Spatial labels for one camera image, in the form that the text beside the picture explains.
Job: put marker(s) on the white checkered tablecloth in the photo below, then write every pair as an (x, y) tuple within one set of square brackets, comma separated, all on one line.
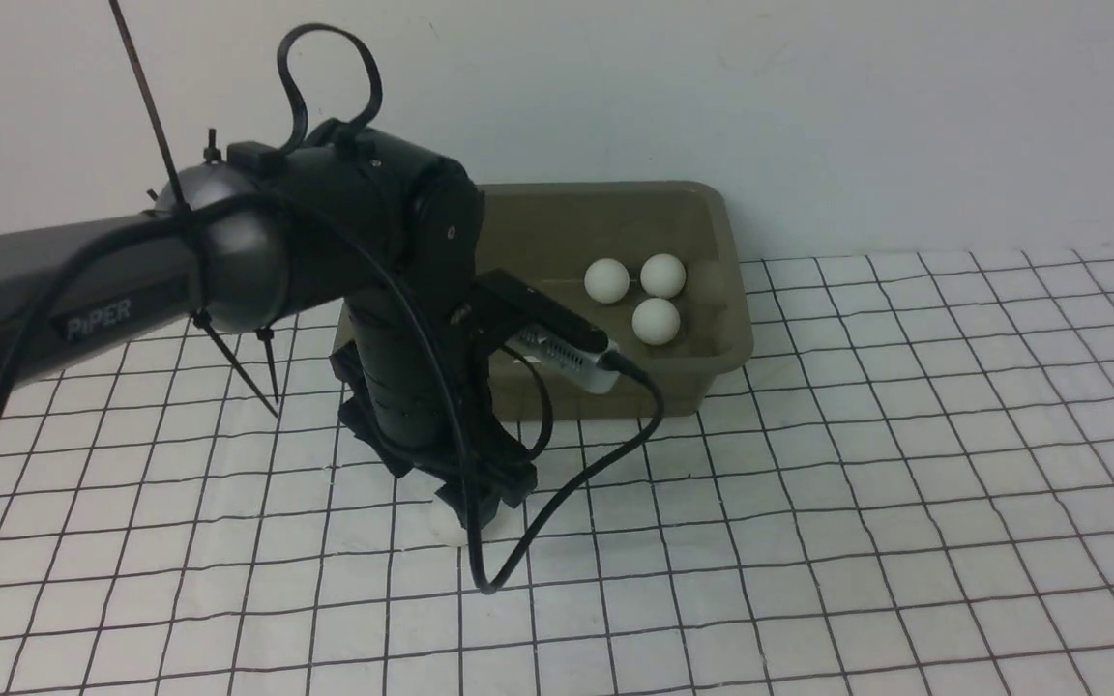
[(908, 489)]

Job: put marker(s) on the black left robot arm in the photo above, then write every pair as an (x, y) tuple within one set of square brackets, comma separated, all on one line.
[(274, 235)]

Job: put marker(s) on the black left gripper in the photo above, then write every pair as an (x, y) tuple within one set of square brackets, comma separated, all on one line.
[(415, 420)]

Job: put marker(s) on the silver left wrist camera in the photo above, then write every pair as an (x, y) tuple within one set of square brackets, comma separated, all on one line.
[(503, 311)]

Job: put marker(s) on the white ping-pong ball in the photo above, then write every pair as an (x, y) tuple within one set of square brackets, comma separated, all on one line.
[(656, 321), (446, 527), (606, 281), (663, 275)]

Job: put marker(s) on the black zip tie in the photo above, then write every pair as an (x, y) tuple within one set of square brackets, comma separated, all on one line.
[(180, 208)]

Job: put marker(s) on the olive green plastic bin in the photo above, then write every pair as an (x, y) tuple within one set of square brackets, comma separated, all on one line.
[(548, 234)]

